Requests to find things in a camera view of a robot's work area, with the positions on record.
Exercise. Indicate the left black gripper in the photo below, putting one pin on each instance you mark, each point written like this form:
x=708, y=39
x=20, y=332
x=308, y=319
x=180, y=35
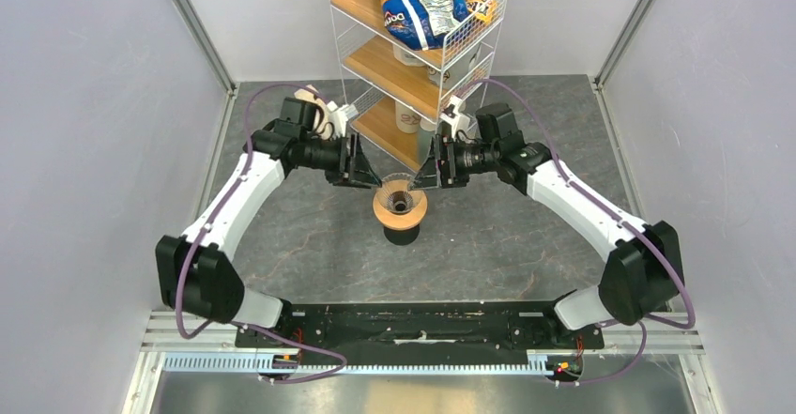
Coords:
x=352, y=167

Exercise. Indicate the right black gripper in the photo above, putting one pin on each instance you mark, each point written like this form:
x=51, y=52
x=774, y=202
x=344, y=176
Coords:
x=433, y=174

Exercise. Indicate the clear glass dripper cone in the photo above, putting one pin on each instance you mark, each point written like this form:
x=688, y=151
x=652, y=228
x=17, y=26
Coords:
x=395, y=196

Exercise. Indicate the wooden ring dripper holder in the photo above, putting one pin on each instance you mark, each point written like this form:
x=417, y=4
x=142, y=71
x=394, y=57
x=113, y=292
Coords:
x=401, y=222

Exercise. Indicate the red black coffee carafe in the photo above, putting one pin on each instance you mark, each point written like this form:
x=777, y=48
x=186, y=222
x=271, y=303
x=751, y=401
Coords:
x=401, y=237

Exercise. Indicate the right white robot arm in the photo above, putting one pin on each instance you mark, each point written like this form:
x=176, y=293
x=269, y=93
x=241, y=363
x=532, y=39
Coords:
x=643, y=269

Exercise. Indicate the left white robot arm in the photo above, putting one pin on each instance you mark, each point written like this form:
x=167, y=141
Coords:
x=195, y=270

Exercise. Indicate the beige filter paper pack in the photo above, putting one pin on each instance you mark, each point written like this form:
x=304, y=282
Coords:
x=308, y=97

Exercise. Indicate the grey green bottle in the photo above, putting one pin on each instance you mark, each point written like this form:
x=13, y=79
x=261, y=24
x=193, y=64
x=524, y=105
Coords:
x=425, y=134

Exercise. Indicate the white paper cup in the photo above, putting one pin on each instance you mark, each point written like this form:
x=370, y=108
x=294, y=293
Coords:
x=406, y=120

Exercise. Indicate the white printed cup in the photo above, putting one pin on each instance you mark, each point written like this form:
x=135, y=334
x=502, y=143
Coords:
x=456, y=71

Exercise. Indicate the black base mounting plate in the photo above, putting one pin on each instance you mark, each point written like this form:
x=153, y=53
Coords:
x=434, y=333

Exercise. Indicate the blue chip bag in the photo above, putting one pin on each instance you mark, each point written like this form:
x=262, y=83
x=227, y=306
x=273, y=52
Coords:
x=422, y=25

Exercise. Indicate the orange snack packet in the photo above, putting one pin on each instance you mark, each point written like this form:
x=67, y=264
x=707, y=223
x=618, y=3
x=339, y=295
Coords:
x=484, y=11

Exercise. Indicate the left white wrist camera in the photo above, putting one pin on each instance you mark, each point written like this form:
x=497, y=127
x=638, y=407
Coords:
x=338, y=118

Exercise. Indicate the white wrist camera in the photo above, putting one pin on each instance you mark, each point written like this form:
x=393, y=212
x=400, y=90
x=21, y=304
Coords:
x=338, y=118
x=452, y=119

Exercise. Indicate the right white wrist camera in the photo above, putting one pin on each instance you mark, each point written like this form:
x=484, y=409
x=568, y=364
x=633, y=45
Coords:
x=452, y=119

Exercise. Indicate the white wire shelf rack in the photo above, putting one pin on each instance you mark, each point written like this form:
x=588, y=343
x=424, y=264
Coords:
x=377, y=70

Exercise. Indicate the aluminium toothed rail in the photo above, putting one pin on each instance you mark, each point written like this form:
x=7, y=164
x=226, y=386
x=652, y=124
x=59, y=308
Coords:
x=269, y=364

